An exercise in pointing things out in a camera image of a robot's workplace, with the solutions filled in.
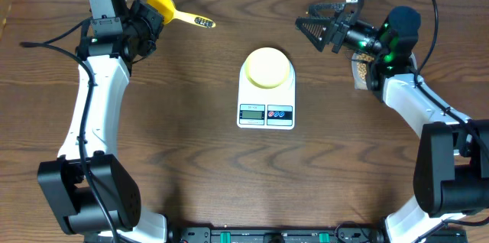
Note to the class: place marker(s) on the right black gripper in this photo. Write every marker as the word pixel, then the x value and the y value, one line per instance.
pixel 338 27

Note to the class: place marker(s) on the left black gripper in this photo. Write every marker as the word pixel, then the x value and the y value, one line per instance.
pixel 155 19

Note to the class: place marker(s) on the yellow measuring scoop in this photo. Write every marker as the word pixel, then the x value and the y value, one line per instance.
pixel 167 8

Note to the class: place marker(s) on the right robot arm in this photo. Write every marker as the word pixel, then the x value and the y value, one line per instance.
pixel 450 178

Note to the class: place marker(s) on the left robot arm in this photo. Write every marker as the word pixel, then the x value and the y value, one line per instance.
pixel 88 190

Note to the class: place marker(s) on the pale yellow bowl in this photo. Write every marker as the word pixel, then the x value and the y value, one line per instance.
pixel 267 68

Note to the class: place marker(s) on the white digital kitchen scale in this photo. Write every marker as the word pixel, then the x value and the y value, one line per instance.
pixel 260 108

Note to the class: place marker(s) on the clear plastic container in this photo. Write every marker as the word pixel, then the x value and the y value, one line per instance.
pixel 358 82

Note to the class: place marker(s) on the soybeans in container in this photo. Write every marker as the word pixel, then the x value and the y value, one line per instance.
pixel 362 65

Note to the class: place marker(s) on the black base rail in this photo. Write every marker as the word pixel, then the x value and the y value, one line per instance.
pixel 345 234

